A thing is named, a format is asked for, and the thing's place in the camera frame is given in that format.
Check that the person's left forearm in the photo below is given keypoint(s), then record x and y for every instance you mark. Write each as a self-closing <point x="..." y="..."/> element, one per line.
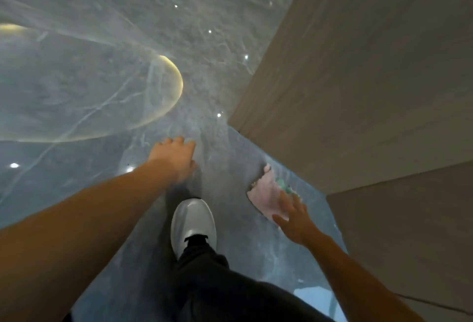
<point x="74" y="244"/>

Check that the pink cleaning cloth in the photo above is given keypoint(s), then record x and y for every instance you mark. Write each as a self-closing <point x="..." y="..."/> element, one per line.
<point x="268" y="196"/>

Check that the light wooden cabinet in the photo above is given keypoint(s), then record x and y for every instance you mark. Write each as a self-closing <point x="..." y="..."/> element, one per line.
<point x="369" y="92"/>

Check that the person's left hand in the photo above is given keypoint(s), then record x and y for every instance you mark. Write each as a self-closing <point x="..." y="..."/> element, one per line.
<point x="175" y="155"/>

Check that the person's right forearm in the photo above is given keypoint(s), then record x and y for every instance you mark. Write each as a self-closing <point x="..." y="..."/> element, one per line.
<point x="358" y="284"/>

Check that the white sneaker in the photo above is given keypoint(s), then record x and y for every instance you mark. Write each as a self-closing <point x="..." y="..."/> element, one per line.
<point x="192" y="218"/>

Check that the person's right leg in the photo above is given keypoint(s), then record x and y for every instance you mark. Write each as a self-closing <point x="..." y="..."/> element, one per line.
<point x="229" y="292"/>

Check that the person's right hand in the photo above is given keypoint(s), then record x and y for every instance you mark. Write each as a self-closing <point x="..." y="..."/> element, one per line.
<point x="297" y="222"/>

